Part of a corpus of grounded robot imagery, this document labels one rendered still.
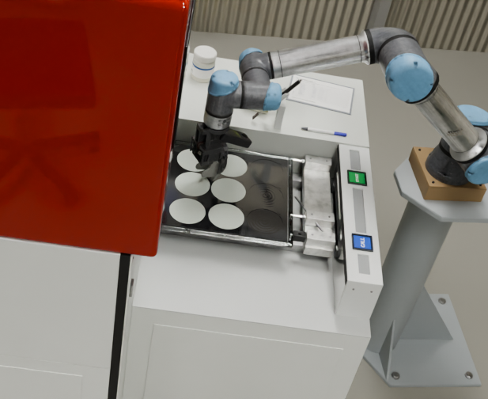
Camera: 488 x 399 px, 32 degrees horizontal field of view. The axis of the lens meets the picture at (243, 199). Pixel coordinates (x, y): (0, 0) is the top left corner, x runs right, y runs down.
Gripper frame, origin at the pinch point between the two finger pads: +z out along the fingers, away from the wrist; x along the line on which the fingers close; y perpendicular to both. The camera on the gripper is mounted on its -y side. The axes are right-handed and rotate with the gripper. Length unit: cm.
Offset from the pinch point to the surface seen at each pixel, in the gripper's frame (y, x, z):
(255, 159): -16.1, -3.5, 1.3
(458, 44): -244, -135, 87
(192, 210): 11.4, 9.4, 1.3
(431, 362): -88, 37, 90
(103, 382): 51, 43, 15
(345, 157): -38.1, 10.4, -4.7
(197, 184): 5.4, 0.4, 1.2
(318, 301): -9.5, 45.4, 9.3
